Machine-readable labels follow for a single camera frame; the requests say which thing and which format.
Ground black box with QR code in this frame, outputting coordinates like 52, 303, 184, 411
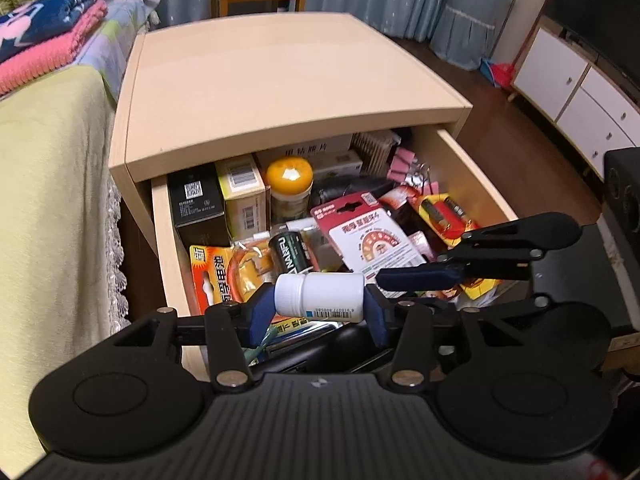
167, 162, 230, 249

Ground pink binder clips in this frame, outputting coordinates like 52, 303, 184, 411
386, 146, 439, 195

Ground orange Nanfu battery pack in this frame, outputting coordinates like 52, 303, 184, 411
190, 240, 276, 313

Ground small white box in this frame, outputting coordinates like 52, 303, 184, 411
309, 151, 362, 181

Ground white pill bottle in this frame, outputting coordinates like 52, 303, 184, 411
274, 272, 366, 323

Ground red white hanging card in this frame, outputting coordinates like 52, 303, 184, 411
310, 192, 425, 284

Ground red AA battery pack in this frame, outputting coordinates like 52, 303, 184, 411
412, 193, 500, 300

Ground navy patterned blanket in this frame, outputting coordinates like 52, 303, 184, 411
1, 0, 96, 62

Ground pink knitted blanket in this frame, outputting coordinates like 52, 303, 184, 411
1, 0, 107, 96

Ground open wooden drawer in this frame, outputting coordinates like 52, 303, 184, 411
150, 123, 520, 380

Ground cotton swab container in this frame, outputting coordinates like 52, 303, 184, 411
352, 129, 401, 177

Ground white drawer cabinet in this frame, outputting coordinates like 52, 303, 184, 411
512, 18, 639, 178

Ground black gold Nanfu battery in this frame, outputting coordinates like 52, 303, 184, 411
269, 231, 314, 274

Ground black flashlight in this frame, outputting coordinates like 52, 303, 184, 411
309, 174, 398, 208

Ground pastel patterned quilt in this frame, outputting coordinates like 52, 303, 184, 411
74, 0, 160, 101

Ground orange lid jar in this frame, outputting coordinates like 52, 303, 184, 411
266, 156, 314, 223

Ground yellow white medicine box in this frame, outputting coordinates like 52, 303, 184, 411
215, 154, 267, 240

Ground beige wooden nightstand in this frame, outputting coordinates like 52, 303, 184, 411
108, 12, 472, 243

